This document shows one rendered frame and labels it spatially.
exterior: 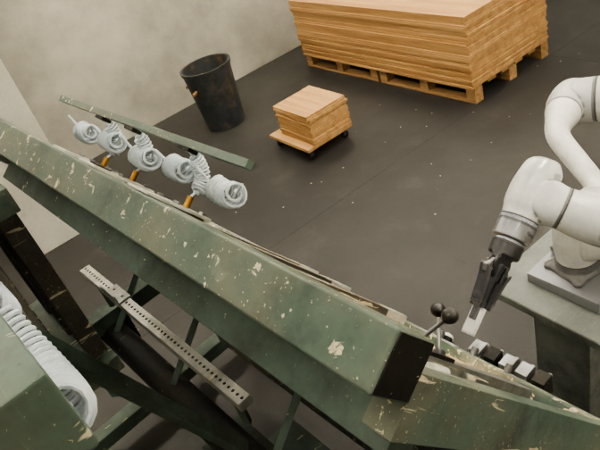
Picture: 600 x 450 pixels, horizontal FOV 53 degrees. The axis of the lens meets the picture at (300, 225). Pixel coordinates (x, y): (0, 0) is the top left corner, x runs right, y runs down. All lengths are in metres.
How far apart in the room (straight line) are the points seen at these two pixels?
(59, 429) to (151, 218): 0.79
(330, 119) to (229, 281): 4.21
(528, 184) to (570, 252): 0.95
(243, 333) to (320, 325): 0.43
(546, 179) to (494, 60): 4.14
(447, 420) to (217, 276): 0.46
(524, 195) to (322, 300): 0.70
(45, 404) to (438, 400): 0.62
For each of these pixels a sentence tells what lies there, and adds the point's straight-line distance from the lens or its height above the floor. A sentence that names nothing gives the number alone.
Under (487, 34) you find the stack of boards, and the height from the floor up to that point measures 0.52.
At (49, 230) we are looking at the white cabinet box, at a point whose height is 0.17.
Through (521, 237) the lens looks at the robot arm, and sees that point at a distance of 1.47.
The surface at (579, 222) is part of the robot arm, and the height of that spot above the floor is 1.59.
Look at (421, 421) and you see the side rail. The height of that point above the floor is 1.71.
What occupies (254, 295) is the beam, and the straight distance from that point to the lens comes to 1.01.
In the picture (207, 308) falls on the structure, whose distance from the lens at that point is 1.42.
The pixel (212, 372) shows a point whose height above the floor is 1.02.
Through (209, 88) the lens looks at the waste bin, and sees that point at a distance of 6.11.
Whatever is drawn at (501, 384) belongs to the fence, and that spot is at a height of 1.09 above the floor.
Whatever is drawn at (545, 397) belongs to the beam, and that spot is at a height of 0.90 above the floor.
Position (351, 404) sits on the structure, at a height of 1.65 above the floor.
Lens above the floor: 2.51
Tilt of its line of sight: 34 degrees down
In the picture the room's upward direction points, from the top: 19 degrees counter-clockwise
